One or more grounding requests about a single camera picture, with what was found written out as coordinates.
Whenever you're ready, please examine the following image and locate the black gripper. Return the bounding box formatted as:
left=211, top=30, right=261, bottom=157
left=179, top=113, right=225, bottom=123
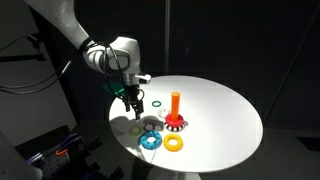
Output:
left=122, top=83, right=145, bottom=121

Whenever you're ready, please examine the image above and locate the olive green bumpy ring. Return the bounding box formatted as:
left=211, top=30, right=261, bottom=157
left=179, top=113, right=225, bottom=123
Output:
left=128, top=124, right=145, bottom=137

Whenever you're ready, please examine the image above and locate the orange pole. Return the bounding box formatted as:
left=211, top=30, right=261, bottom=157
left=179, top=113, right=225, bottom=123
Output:
left=170, top=91, right=181, bottom=123

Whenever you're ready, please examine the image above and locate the orange hook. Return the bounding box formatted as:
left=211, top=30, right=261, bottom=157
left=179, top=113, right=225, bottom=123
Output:
left=55, top=148, right=69, bottom=157

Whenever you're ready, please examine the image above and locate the black tool bin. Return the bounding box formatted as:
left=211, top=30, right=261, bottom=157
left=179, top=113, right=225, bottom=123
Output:
left=14, top=124, right=124, bottom=180

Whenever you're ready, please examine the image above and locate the small black white checkered ring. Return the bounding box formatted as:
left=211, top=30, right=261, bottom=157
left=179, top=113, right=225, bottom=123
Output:
left=143, top=120, right=155, bottom=132

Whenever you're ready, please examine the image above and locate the clear ring with coloured beads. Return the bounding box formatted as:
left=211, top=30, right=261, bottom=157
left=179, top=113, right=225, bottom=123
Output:
left=157, top=107, right=172, bottom=120

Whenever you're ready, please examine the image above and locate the teal green wrist camera mount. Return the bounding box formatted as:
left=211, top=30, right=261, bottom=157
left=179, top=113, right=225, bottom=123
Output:
left=102, top=80, right=126, bottom=98

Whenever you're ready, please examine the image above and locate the blue ring with dark dots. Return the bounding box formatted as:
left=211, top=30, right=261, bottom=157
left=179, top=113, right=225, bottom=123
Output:
left=139, top=130, right=163, bottom=151

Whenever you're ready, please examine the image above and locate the red ring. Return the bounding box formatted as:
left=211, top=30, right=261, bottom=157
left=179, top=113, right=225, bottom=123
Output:
left=165, top=113, right=185, bottom=127

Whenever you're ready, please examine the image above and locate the black white striped ring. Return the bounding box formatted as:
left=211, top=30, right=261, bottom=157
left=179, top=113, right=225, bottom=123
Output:
left=165, top=120, right=186, bottom=133

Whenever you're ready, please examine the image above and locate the yellow orange bumpy ring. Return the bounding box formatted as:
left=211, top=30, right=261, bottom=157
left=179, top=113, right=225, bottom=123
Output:
left=162, top=133, right=184, bottom=153

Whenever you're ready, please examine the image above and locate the black cable bundle on wrist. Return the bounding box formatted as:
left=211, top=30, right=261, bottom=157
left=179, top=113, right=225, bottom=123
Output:
left=101, top=41, right=129, bottom=101

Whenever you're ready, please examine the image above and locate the white table pedestal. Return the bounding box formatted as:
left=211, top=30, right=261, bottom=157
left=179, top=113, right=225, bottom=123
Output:
left=146, top=165, right=202, bottom=180

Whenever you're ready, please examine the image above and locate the grey vertical background post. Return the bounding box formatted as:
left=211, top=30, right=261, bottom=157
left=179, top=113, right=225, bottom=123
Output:
left=164, top=0, right=171, bottom=76

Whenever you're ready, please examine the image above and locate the black hanging cable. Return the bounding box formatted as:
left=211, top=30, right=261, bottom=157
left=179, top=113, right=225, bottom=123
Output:
left=0, top=59, right=74, bottom=95

